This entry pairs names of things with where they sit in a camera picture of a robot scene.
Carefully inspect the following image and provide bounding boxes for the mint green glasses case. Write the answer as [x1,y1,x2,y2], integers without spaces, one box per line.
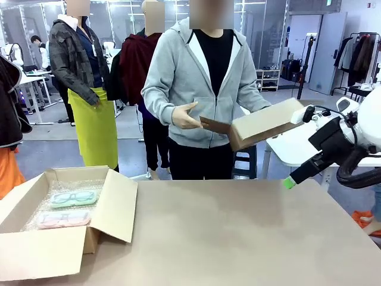
[49,190,100,209]

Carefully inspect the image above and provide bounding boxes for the small cardboard box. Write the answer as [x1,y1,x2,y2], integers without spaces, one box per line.
[199,97,307,152]

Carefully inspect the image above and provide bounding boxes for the mannequin camo jacket yellow skirt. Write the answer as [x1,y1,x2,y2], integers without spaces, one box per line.
[48,0,120,173]

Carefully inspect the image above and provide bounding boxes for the person in grey hoodie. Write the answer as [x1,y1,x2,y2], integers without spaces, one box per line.
[140,0,281,181]

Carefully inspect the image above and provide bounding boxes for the pink glasses case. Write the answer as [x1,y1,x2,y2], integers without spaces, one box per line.
[36,209,92,230]

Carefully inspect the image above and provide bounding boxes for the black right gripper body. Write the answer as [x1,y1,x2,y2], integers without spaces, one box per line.
[308,116,354,164]

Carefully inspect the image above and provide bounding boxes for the grey open door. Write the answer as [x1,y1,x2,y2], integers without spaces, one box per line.
[308,11,348,95]

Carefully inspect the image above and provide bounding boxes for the clear bubble wrap sheet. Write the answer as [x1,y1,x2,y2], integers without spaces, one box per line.
[20,178,105,232]

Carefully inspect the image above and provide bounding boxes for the large cardboard box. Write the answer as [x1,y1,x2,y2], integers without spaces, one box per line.
[0,165,139,282]

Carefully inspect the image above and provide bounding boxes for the white background desk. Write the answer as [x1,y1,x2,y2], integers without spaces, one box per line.
[17,70,58,125]

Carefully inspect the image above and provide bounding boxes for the white shoe rack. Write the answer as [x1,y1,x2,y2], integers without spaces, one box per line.
[255,68,281,92]

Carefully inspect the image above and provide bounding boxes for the dark-framed glasses in green case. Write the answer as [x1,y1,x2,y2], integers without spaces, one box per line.
[55,192,92,204]

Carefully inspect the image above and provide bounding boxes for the glasses in pink case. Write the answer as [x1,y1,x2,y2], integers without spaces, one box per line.
[40,212,86,225]

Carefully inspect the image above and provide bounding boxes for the black utility cart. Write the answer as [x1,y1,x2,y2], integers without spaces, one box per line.
[347,84,373,102]

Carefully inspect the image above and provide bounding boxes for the mannequin with dark red garment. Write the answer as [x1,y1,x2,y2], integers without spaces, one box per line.
[106,0,174,181]

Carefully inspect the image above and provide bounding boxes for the person in black-white jacket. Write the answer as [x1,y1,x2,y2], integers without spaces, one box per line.
[30,35,51,70]

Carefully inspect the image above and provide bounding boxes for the black tripod stand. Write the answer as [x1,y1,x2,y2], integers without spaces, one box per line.
[296,34,317,101]

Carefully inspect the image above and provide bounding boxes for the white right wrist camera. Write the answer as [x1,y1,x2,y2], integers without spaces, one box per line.
[290,104,316,125]

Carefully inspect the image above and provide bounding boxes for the black clothes rack with coats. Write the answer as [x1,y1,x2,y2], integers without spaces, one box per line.
[332,32,381,97]

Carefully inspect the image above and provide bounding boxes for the mannequin dark jacket orange skirt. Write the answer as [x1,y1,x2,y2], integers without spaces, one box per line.
[0,53,33,201]

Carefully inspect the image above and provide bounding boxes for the person's right hand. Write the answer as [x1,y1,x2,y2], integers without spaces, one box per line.
[172,102,204,130]

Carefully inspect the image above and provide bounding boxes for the person in blue jeans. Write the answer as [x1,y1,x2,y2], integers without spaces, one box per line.
[366,182,381,237]

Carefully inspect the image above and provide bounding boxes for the right arm black cable sleeve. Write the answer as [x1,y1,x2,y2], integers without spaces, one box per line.
[336,145,381,189]

